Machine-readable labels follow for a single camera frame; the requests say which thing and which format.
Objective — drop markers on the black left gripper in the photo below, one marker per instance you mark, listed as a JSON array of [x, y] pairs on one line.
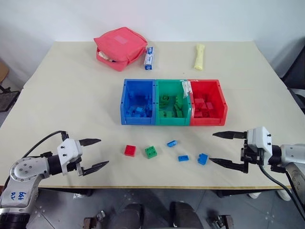
[[78, 168]]

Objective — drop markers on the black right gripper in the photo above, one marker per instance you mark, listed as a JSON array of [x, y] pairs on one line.
[[253, 156]]

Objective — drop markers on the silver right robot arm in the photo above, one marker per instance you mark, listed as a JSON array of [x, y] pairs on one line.
[[291, 155]]

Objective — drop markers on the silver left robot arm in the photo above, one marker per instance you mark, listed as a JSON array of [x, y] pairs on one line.
[[22, 174]]

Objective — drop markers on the chunky blue toy brick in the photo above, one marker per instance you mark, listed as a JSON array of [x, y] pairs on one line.
[[202, 159]]

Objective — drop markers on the red toy brick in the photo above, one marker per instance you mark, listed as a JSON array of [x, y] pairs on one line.
[[209, 106], [130, 150], [199, 102]]

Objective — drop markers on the black table foot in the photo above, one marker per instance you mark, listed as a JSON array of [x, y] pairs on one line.
[[224, 193], [82, 192]]

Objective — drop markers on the small blue toy brick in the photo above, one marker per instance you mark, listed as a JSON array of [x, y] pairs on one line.
[[172, 143], [183, 158]]

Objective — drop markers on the red plastic bin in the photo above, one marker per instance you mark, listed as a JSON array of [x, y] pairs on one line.
[[208, 102]]

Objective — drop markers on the green toy brick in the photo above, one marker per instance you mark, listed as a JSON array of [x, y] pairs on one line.
[[165, 114], [179, 106], [151, 152], [165, 99]]

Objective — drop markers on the metal caster wheel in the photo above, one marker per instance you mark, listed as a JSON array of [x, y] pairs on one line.
[[94, 220], [220, 221]]

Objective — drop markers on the blue plastic bin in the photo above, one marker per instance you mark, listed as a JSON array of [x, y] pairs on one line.
[[137, 102]]

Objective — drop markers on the white shoe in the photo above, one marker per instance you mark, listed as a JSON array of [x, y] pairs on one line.
[[284, 195]]

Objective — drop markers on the green plastic bin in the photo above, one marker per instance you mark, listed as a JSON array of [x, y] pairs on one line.
[[172, 102]]

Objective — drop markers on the white paper label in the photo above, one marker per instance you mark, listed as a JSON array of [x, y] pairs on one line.
[[186, 89]]

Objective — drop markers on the yellow bandage roll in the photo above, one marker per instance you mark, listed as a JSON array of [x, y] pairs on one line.
[[199, 56]]

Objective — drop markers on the red fabric zip pouch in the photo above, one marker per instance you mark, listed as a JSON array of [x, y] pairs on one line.
[[119, 46]]

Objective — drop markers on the blue and white carton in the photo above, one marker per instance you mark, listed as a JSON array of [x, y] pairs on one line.
[[149, 58]]

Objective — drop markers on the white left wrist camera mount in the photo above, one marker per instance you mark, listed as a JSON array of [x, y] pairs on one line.
[[69, 150]]

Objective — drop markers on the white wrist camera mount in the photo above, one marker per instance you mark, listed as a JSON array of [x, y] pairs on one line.
[[258, 139], [69, 150]]

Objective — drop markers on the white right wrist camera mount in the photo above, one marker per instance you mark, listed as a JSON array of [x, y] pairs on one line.
[[258, 139]]

